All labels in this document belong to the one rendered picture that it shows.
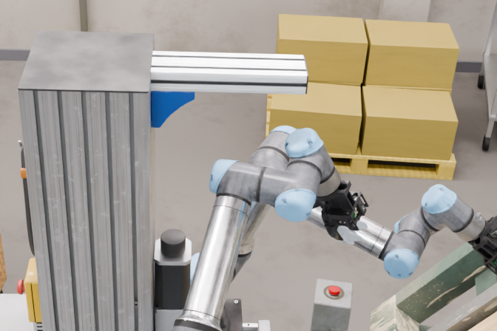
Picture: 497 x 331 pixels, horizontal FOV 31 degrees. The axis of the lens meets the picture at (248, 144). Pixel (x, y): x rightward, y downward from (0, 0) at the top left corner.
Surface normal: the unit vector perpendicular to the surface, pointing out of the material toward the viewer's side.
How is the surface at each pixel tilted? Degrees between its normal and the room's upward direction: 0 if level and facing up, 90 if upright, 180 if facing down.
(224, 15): 90
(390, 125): 90
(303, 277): 0
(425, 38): 0
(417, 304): 90
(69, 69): 0
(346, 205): 110
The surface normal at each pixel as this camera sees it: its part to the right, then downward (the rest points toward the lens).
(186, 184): 0.05, -0.83
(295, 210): -0.26, 0.74
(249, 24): 0.04, 0.55
